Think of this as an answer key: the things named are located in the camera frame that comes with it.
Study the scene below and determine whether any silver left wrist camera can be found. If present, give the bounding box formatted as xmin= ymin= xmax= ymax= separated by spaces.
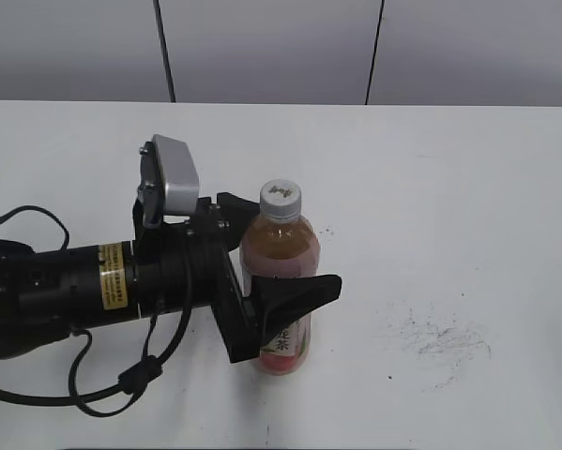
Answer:
xmin=138 ymin=134 xmax=200 ymax=229

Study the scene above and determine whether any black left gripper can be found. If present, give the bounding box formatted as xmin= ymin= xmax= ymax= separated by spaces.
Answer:
xmin=132 ymin=192 xmax=342 ymax=364

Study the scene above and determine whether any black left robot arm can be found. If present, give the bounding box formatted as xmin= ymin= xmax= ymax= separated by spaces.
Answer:
xmin=0 ymin=192 xmax=342 ymax=363

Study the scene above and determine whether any oolong tea bottle pink label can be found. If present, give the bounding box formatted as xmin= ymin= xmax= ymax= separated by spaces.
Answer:
xmin=240 ymin=216 xmax=320 ymax=375

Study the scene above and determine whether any white bottle cap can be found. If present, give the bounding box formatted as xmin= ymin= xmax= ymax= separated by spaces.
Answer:
xmin=260 ymin=179 xmax=302 ymax=223

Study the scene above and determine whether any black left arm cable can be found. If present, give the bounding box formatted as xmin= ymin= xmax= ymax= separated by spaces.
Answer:
xmin=0 ymin=204 xmax=192 ymax=417

